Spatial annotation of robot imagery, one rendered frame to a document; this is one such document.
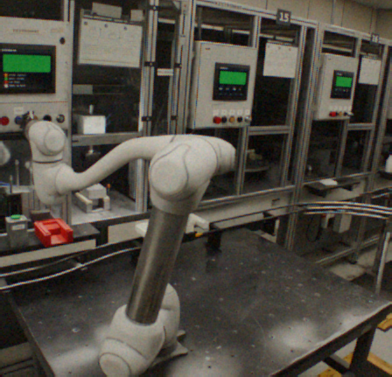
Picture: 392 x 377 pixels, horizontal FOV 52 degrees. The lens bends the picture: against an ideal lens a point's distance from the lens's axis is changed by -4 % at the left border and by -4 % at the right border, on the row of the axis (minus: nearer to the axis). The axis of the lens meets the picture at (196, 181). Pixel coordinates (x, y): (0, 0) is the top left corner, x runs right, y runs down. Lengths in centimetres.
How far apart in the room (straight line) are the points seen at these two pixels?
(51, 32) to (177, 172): 106
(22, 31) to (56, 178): 66
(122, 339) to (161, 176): 53
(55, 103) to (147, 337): 107
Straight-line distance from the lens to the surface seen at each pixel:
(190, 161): 97
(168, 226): 107
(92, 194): 217
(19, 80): 179
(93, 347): 163
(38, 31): 183
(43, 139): 139
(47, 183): 145
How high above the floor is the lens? 171
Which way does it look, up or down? 16 degrees down
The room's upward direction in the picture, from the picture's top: 5 degrees clockwise
